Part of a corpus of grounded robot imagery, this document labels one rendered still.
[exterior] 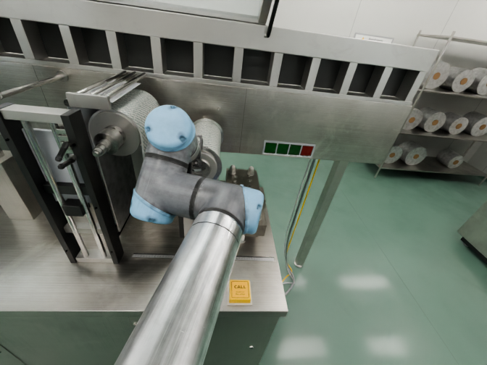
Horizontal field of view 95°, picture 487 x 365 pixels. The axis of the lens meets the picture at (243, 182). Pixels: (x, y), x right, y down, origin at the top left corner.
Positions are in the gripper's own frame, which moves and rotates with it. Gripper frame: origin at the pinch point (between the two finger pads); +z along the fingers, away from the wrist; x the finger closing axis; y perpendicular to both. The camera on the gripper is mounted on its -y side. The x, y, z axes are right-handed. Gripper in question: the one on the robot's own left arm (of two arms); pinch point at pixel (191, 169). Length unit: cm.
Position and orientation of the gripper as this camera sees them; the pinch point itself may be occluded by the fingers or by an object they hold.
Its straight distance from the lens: 71.5
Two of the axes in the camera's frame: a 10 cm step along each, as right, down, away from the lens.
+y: 0.5, -9.9, 0.9
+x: -9.9, -0.6, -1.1
